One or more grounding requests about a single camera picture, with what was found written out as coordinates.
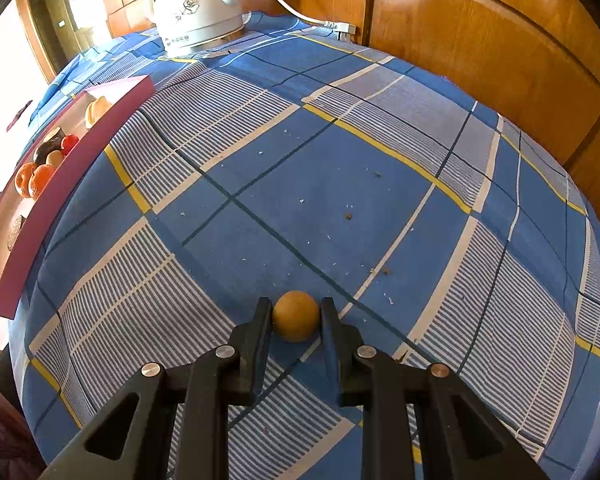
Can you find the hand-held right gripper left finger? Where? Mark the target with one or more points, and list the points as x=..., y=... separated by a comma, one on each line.
x=252, y=360

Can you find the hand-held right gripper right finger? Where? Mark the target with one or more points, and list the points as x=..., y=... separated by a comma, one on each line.
x=337, y=360

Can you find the tan round longan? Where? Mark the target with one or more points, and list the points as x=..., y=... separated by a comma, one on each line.
x=295, y=317

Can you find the pink shallow cardboard box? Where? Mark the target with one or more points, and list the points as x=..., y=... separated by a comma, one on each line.
x=55, y=200

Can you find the small orange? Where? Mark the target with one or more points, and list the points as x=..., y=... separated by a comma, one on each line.
x=42, y=180

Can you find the red cherry tomato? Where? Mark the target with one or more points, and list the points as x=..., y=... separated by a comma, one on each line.
x=70, y=144

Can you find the large orange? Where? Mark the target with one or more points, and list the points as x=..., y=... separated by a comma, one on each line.
x=24, y=179

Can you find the blue plaid tablecloth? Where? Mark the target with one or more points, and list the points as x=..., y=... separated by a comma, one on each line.
x=380, y=210

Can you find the wooden wardrobe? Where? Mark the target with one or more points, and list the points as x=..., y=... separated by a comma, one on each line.
x=480, y=60

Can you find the white ceramic floral kettle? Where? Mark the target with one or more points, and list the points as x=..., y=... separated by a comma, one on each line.
x=195, y=10

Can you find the wooden glass door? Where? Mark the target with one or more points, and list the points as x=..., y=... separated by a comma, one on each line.
x=65, y=20

